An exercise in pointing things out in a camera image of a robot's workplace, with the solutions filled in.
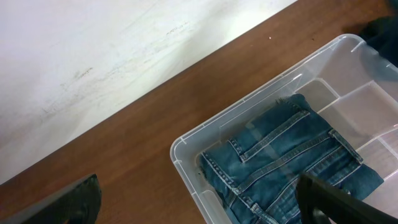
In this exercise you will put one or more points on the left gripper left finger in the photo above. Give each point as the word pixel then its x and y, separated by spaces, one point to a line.
pixel 78 203

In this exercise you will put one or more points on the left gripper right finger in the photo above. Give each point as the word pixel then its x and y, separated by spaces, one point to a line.
pixel 320 202

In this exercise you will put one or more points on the dark blue jeans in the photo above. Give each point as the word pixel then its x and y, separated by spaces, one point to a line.
pixel 256 170

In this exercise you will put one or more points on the blue taped shirt bundle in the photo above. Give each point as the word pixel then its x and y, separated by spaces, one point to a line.
pixel 381 35

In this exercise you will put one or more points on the clear plastic storage bin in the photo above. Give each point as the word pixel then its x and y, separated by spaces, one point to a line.
pixel 347 83

